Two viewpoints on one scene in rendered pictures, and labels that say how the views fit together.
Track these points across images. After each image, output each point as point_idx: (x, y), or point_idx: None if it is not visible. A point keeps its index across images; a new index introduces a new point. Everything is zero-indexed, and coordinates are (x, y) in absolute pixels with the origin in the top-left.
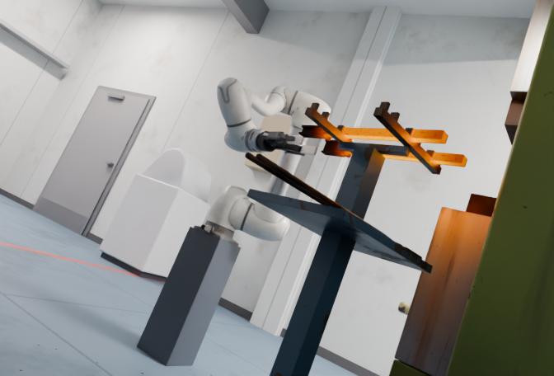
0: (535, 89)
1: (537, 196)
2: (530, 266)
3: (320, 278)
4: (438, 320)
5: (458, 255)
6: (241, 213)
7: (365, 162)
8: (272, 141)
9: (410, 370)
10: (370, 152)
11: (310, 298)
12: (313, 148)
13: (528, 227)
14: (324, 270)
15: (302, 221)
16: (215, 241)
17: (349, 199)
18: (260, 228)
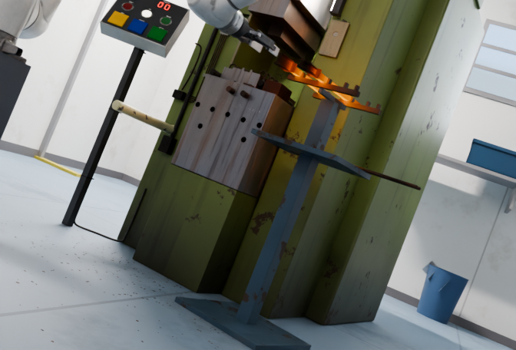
0: (365, 74)
1: (348, 130)
2: None
3: (307, 186)
4: (257, 164)
5: (272, 126)
6: (35, 15)
7: (336, 114)
8: (251, 36)
9: (241, 194)
10: (339, 108)
11: (301, 199)
12: (260, 45)
13: (343, 143)
14: (309, 181)
15: (312, 155)
16: (24, 70)
17: (325, 139)
18: (38, 32)
